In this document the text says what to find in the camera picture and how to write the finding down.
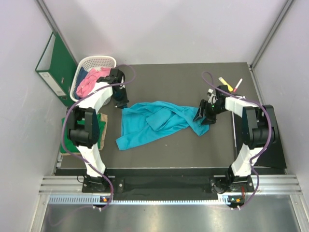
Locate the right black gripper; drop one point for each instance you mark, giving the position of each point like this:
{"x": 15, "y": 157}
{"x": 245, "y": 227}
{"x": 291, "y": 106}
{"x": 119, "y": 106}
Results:
{"x": 209, "y": 119}

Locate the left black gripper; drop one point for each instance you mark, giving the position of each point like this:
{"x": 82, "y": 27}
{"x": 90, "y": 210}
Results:
{"x": 122, "y": 104}

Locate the teal t shirt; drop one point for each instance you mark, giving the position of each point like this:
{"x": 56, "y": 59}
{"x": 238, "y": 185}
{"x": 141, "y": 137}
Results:
{"x": 146, "y": 122}

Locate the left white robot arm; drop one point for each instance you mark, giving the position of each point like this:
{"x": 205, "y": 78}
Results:
{"x": 82, "y": 126}

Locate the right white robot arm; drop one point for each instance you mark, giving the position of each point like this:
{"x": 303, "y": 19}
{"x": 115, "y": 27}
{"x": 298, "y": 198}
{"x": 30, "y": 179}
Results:
{"x": 259, "y": 130}

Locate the pink t shirt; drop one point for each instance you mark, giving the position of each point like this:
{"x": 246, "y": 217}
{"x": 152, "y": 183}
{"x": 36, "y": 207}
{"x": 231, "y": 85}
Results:
{"x": 90, "y": 79}

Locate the yellow highlighter marker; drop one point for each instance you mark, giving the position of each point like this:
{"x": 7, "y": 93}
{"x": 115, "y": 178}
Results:
{"x": 230, "y": 89}

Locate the white laundry basket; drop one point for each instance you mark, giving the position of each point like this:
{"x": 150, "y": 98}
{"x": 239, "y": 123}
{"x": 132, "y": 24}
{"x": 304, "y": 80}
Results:
{"x": 96, "y": 60}

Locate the navy blue t shirt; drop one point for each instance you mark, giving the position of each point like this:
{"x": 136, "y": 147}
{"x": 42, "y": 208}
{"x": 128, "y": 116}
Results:
{"x": 80, "y": 77}

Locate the pink white marker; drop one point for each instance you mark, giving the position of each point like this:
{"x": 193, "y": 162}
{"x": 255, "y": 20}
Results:
{"x": 237, "y": 85}

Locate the black board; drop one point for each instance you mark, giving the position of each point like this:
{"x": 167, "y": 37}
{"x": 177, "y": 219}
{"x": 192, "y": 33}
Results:
{"x": 273, "y": 157}

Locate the green ring binder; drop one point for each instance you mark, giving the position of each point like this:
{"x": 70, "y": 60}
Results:
{"x": 56, "y": 67}

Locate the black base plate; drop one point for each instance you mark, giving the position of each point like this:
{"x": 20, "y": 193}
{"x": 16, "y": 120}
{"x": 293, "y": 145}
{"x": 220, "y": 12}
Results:
{"x": 174, "y": 188}

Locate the grey cable duct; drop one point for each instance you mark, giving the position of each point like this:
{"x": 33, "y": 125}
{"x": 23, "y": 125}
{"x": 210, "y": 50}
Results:
{"x": 103, "y": 200}

